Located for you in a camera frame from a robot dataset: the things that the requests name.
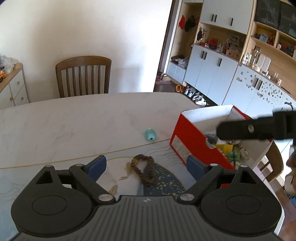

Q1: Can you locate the brown fabric scrunchie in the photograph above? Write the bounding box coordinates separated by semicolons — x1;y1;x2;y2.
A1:
130;154;157;186

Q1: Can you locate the yellow small carton box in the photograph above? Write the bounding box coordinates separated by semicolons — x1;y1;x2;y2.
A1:
214;144;233;156

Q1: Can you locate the red white cardboard box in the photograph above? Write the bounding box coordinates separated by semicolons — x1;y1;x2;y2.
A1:
169;104;273;171

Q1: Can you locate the palm tree toy figure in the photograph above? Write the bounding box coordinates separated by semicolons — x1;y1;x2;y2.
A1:
227;151;240;167

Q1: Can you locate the wooden chair right side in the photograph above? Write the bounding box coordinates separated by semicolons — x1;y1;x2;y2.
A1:
260;141;284;183

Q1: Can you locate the wooden chair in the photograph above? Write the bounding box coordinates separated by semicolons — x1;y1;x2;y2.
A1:
260;141;284;183
55;56;112;98

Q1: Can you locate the orange slippers pair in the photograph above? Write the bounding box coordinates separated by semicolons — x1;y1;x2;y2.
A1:
175;85;187;93

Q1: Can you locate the patterned door rug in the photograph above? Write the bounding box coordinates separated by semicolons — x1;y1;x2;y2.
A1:
155;77;171;85

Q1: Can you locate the wooden chair far side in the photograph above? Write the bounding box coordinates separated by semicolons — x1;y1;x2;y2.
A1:
55;56;112;98

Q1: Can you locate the white drawer sideboard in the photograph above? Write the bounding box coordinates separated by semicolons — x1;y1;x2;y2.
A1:
0;63;30;109

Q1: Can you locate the white wall cabinet unit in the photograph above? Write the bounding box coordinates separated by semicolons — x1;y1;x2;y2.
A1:
165;1;295;118

